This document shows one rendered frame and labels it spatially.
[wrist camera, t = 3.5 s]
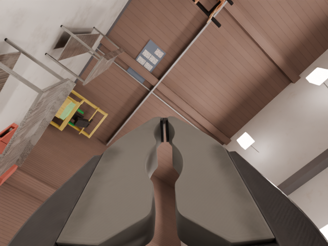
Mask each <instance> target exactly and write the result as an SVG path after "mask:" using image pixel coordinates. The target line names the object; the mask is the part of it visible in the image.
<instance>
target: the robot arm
mask: <svg viewBox="0 0 328 246"><path fill-rule="evenodd" d="M164 127H165V132H166V142H169V144H170V145H171V146H172V162H173V167H174V168H175V169H176V171H177V172H178V173H179V175H180V176H179V178H178V179H177V181H176V182H175V215H176V226H177V234H178V237H179V239H180V240H181V241H182V242H183V243H184V244H186V245H187V246H328V240H327V239H326V237H325V236H324V235H323V233H322V232H321V231H320V230H319V228H318V227H317V226H316V225H315V224H314V222H313V221H312V220H311V219H310V218H309V217H308V216H307V215H306V214H305V213H304V212H303V211H302V210H301V209H300V208H299V206H298V205H297V204H296V203H295V202H294V201H292V200H291V199H290V198H289V197H288V196H287V195H286V194H285V193H283V192H282V191H281V190H280V189H279V188H278V187H277V186H275V185H274V184H273V183H272V182H271V181H270V180H268V179H267V178H266V177H265V176H264V175H263V174H261V173H260V172H259V171H258V170H257V169H256V168H254V167H253V166H252V165H251V164H250V163H249V162H247V161H246V160H245V159H244V158H243V157H242V156H241V155H239V154H238V153H237V152H236V151H230V152H229V151H228V150H227V149H226V148H225V147H223V146H222V145H221V144H220V143H219V142H217V141H216V140H215V139H213V138H212V137H210V136H209V135H207V134H206V133H204V132H202V131H200V130H198V129H196V128H195V127H193V126H191V125H189V124H187V123H185V122H183V121H181V120H180V119H178V118H176V117H173V116H169V117H167V118H162V117H154V118H152V119H150V120H149V121H147V122H145V123H144V124H142V125H140V126H139V127H137V128H135V129H133V130H132V131H130V132H128V133H127V134H125V135H124V136H122V137H121V138H119V139H118V140H117V141H116V142H114V143H113V144H112V145H111V146H110V147H109V148H108V149H107V150H106V151H105V152H104V153H103V154H102V155H94V156H93V157H92V158H91V159H90V160H88V161H87V162H86V163H85V164H84V165H83V166H82V167H81V168H80V169H79V170H78V171H77V172H76V173H75V174H73V175H72V176H71V177H70V178H69V179H68V180H67V181H66V182H65V183H64V184H63V185H62V186H61V187H60V188H58V189H57V190H56V191H55V192H54V193H53V194H52V195H51V196H50V197H49V198H48V199H47V200H46V201H45V202H44V203H43V204H42V205H41V206H40V207H39V208H38V209H37V210H36V211H35V212H34V213H33V214H32V215H31V216H30V217H29V218H28V219H27V221H26V222H25V223H24V224H23V225H22V226H21V228H20V229H19V230H18V231H17V233H16V234H15V235H14V237H13V238H12V239H11V241H10V242H9V243H8V245H7V246H145V245H147V244H148V243H150V242H151V240H152V239H153V237H154V232H155V219H156V207H155V196H154V186H153V182H152V181H151V179H150V177H151V175H152V174H153V172H154V171H155V170H156V169H157V167H158V158H157V148H158V147H159V145H160V144H161V142H164Z"/></svg>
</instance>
